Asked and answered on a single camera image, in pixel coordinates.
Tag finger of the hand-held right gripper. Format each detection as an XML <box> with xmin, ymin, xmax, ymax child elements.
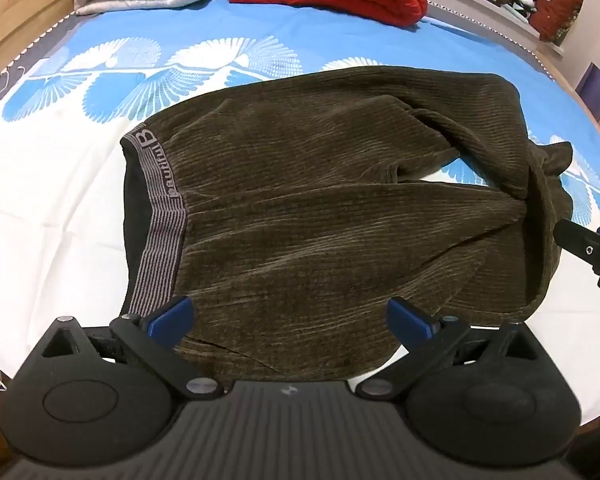
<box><xmin>553</xmin><ymin>218</ymin><xmax>600</xmax><ymax>297</ymax></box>

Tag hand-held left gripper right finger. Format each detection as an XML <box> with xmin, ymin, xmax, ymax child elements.
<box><xmin>353</xmin><ymin>297</ymin><xmax>551</xmax><ymax>401</ymax></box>

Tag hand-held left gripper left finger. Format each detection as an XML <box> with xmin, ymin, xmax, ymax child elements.
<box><xmin>28</xmin><ymin>296</ymin><xmax>226</xmax><ymax>401</ymax></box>

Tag olive brown corduroy pants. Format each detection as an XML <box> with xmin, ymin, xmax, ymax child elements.
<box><xmin>120</xmin><ymin>65</ymin><xmax>576</xmax><ymax>382</ymax></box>

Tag purple box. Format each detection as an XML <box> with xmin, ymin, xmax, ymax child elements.
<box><xmin>577</xmin><ymin>62</ymin><xmax>600</xmax><ymax>122</ymax></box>

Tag blue and white printed bed sheet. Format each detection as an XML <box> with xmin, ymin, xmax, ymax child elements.
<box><xmin>0</xmin><ymin>0</ymin><xmax>600</xmax><ymax>413</ymax></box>

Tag dark red cushion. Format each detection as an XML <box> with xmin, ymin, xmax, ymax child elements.
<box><xmin>527</xmin><ymin>0</ymin><xmax>586</xmax><ymax>44</ymax></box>

